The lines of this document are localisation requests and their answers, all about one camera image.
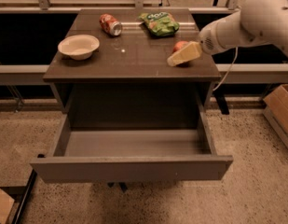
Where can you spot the red apple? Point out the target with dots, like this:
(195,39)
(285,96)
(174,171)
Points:
(179,45)

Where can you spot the white paper bowl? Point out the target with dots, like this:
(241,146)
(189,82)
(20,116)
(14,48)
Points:
(78,47)

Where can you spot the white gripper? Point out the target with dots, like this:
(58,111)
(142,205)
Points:
(208,43)

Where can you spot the open grey top drawer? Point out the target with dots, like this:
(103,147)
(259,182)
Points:
(133,136)

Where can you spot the green chip bag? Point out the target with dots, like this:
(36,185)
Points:
(160,24)

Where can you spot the cardboard box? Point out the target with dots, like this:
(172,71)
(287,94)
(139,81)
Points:
(276,111)
(6,203)

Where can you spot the grey cabinet with top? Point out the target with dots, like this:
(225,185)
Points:
(127,83)

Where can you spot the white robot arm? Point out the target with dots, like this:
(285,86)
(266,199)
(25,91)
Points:
(258,22)

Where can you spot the cardboard box right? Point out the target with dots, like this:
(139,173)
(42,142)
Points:
(276,111)

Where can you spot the black metal floor frame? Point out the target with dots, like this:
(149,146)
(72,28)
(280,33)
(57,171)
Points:
(21,196)

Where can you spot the cardboard box lower left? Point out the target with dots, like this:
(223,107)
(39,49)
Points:
(6,203)

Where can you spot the red soda can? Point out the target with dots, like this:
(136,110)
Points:
(110,24)

